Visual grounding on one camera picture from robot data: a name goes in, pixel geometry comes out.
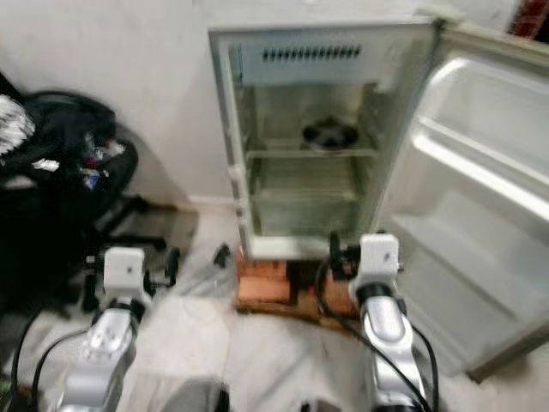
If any dark round bowl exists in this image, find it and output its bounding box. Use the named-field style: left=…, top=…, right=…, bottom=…
left=301, top=118, right=358, bottom=155

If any grey fridge door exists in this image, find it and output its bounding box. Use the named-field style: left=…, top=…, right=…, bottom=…
left=377, top=21, right=549, bottom=384

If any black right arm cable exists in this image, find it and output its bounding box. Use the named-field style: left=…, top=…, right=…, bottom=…
left=312, top=256, right=440, bottom=412

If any left robot leg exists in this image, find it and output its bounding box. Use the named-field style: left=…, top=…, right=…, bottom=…
left=158, top=381, right=229, bottom=412

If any small grey fridge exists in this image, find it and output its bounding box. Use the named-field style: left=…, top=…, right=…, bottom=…
left=209, top=19, right=449, bottom=264

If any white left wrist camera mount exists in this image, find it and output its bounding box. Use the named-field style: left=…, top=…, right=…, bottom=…
left=102, top=246, right=146, bottom=298

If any robot leg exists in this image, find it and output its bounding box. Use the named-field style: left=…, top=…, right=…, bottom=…
left=295, top=398, right=328, bottom=412
left=158, top=381, right=229, bottom=412

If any small black plastic piece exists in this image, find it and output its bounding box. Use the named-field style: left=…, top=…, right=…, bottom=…
left=212, top=244, right=232, bottom=268

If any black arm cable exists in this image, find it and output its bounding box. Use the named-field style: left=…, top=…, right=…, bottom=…
left=10, top=257, right=108, bottom=412
left=312, top=256, right=440, bottom=412

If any red brick stack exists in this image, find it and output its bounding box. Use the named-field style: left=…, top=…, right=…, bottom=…
left=235, top=255, right=289, bottom=302
left=309, top=270, right=363, bottom=315

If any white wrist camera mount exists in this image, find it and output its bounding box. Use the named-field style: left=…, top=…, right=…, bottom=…
left=358, top=233, right=401, bottom=292
left=102, top=246, right=146, bottom=298

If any right robot leg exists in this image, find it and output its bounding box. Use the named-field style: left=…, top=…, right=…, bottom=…
left=295, top=398, right=328, bottom=412

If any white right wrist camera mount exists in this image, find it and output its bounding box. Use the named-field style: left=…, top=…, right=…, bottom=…
left=358, top=233, right=401, bottom=292

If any glass fridge shelf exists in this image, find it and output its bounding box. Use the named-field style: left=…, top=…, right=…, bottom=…
left=244, top=146, right=379, bottom=163

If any white patterned cloth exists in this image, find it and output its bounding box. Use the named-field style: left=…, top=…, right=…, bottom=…
left=0, top=94, right=36, bottom=156

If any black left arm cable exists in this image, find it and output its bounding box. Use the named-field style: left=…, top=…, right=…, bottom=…
left=10, top=257, right=108, bottom=412

